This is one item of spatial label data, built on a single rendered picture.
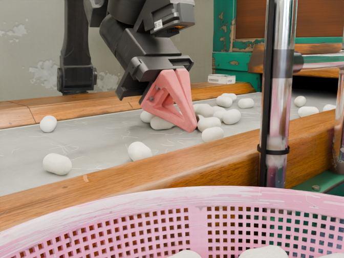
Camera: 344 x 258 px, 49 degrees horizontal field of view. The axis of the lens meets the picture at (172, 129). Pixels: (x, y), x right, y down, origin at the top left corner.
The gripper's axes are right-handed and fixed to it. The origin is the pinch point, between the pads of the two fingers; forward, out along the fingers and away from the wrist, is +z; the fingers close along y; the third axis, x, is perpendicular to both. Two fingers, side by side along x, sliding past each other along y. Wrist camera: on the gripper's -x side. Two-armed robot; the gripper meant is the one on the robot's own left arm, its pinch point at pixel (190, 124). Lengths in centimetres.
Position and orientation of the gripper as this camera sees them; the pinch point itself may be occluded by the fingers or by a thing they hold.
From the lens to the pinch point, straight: 47.2
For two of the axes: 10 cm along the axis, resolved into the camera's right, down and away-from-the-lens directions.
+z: 5.3, 7.5, -4.0
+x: -4.5, 6.5, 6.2
